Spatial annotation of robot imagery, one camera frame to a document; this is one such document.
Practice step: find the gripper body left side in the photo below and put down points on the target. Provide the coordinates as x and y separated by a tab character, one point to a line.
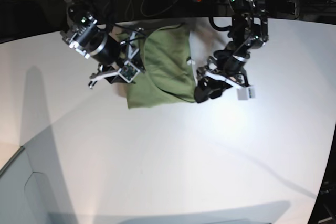
229	70

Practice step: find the wrist camera right side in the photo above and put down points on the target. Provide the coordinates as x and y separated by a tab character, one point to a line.
128	72

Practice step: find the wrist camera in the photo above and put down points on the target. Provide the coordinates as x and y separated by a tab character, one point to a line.
128	72
246	93

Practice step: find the gripper body right side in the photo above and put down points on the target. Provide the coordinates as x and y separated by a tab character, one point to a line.
115	53

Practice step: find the green T-shirt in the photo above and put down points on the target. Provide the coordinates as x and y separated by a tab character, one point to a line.
168	77

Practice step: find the wrist camera left side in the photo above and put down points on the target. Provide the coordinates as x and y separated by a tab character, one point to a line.
246	93

